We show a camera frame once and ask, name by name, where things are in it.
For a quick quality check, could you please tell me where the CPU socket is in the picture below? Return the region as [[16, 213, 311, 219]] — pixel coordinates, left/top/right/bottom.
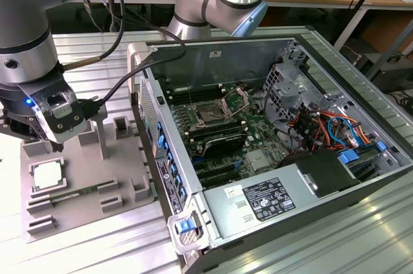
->
[[192, 101, 228, 126]]

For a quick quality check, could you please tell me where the black floor computer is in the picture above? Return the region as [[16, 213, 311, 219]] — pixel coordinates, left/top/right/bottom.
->
[[367, 53, 413, 94]]

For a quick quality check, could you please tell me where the orange data wire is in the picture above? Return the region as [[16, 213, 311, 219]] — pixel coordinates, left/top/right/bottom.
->
[[354, 121, 379, 145]]

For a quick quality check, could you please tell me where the green RAM stick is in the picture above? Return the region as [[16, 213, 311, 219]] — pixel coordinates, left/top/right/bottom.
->
[[50, 183, 110, 204]]

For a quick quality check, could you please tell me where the metal socket cover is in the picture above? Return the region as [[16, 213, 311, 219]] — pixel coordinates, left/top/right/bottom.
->
[[220, 88, 252, 117]]

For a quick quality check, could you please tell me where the black graphics card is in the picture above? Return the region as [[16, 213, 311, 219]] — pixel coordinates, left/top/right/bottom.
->
[[203, 133, 245, 161]]

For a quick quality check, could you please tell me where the grey parts rack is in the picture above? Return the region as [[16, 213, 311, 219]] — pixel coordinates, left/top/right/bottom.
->
[[21, 114, 157, 244]]

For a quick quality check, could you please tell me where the black cable with brass sleeve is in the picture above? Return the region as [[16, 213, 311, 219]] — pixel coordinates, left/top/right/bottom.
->
[[59, 0, 126, 72]]

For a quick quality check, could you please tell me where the blue disk carrier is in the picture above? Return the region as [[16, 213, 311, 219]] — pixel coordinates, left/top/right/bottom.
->
[[337, 141, 388, 182]]

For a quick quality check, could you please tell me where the black expansion slot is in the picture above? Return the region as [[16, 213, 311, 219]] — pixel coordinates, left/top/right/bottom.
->
[[195, 162, 239, 175], [198, 170, 242, 185]]

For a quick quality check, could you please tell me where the silver chipset heatsink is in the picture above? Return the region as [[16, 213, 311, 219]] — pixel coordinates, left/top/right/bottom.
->
[[245, 151, 270, 172]]

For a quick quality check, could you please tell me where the black camera cable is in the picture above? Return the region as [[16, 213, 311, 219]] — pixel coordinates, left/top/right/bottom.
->
[[76, 12, 188, 120]]

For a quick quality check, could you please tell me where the green motherboard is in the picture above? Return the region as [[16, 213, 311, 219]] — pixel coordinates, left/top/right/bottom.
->
[[163, 82, 293, 190]]

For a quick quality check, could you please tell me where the blue data wire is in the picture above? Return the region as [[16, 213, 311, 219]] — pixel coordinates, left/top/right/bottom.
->
[[327, 115, 359, 146]]

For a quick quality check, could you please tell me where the silver CPU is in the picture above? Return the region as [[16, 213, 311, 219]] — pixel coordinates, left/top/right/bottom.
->
[[29, 159, 65, 191]]

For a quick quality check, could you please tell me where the red and black wire bundle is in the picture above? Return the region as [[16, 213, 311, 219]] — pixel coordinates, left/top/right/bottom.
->
[[288, 108, 343, 153]]

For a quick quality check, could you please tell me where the black RAM slot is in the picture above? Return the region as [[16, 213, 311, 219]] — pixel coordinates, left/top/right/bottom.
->
[[168, 84, 224, 95], [185, 120, 242, 132], [188, 126, 247, 142], [171, 92, 225, 104]]

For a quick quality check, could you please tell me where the open PC case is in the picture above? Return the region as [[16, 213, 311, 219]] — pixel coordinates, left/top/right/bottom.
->
[[126, 25, 413, 274]]

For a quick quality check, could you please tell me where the silver metal drive cage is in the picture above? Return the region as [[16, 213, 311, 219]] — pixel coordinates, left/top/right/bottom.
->
[[262, 63, 324, 124]]

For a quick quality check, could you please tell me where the grey power supply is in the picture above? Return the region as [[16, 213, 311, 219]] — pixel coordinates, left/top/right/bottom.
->
[[201, 162, 323, 241]]

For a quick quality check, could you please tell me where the black plastic shroud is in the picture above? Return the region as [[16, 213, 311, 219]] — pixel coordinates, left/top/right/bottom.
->
[[276, 150, 361, 200]]

